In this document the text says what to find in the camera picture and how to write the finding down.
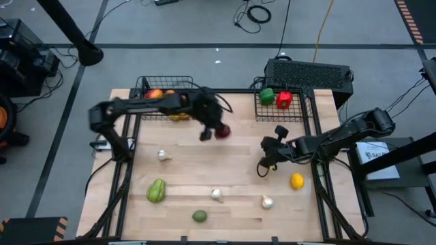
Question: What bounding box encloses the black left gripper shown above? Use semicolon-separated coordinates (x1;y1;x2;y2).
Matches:
188;90;225;142

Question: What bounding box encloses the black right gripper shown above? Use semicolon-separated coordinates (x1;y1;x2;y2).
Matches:
260;124;302;169

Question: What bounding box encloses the dark red apple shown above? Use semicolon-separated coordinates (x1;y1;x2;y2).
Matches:
214;124;232;140

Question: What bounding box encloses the white garlic bulb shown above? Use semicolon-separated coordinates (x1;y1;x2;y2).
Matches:
210;188;225;204
157;148;173;162
261;193;275;210

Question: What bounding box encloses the red bell pepper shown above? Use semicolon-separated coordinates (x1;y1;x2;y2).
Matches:
275;90;294;110

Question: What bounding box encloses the green bell pepper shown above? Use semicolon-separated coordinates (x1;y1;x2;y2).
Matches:
258;87;276;106

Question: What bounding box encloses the orange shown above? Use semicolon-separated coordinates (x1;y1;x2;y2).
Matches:
145;88;164;100

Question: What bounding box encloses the green chayote squash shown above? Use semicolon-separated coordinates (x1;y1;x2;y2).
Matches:
146;178;167;204

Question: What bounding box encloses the green lime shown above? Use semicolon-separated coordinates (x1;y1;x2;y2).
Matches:
191;209;208;224

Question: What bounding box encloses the black computer tower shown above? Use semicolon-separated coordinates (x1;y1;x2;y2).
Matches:
264;57;355;110

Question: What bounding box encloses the black pole stand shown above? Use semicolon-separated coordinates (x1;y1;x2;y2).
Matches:
36;0;105;67

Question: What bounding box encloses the black side cart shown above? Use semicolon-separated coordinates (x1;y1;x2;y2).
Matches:
347;132;436;218

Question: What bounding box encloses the black and orange machine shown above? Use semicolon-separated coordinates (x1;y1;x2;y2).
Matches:
0;93;31;164

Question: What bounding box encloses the black equipment rack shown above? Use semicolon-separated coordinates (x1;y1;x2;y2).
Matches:
0;18;61;98

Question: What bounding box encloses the hazard-striped floor mat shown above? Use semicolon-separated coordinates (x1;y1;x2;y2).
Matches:
394;0;436;45

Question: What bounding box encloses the black wire basket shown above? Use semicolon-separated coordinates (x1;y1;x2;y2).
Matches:
131;75;191;122
253;76;313;123

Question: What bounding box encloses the coiled black cable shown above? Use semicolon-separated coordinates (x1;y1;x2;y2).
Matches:
233;0;273;35

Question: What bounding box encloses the yellow cable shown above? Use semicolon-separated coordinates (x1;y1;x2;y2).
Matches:
312;0;337;64

